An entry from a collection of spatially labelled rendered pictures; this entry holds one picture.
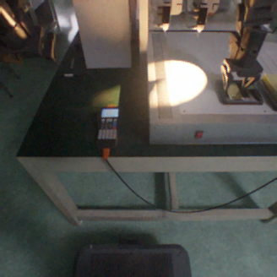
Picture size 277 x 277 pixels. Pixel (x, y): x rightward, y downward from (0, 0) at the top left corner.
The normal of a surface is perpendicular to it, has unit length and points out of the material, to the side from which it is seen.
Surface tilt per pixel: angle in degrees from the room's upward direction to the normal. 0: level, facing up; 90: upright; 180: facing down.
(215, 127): 90
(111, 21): 90
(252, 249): 0
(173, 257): 0
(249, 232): 0
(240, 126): 90
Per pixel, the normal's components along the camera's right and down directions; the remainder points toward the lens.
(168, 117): -0.01, -0.65
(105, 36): 0.00, 0.76
